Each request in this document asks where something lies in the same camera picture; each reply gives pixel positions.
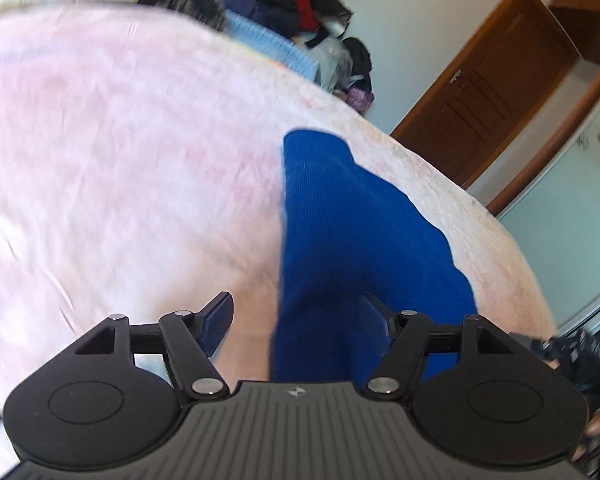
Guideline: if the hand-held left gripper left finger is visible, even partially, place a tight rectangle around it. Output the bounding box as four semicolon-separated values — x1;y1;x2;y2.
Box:
74;291;235;401

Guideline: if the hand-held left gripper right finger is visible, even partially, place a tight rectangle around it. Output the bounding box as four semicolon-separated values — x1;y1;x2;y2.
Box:
358;294;518;400

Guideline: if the blue knit sweater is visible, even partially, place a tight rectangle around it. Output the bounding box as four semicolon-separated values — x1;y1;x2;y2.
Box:
270;129;481;385

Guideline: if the pile of dark clothes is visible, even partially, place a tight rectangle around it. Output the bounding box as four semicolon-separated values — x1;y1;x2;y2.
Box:
140;0;356;47

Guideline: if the pink fleece blanket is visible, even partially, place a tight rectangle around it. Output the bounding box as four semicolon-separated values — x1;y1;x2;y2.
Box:
0;2;558;461

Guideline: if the purple cloth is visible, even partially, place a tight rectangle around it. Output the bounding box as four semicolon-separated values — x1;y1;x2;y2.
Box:
346;85;374;114

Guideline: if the brown wooden door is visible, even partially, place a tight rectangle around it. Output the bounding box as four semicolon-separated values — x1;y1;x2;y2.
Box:
390;0;581;192

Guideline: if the light blue knit cloth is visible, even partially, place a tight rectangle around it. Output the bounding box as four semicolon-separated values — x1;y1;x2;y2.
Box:
224;10;322;85

